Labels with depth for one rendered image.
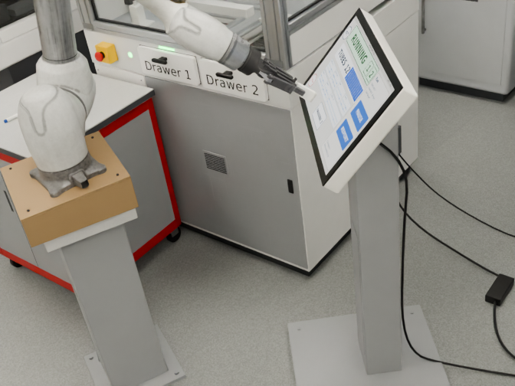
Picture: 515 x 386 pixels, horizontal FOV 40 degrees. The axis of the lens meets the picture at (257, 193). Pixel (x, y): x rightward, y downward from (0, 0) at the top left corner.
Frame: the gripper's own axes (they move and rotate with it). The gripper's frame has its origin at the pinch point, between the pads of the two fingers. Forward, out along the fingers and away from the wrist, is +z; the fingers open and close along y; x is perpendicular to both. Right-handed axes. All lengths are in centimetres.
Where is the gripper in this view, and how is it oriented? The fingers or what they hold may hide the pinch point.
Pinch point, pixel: (303, 92)
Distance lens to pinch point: 201.2
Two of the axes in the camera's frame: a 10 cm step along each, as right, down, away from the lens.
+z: 8.4, 4.1, 3.5
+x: -5.4, 7.2, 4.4
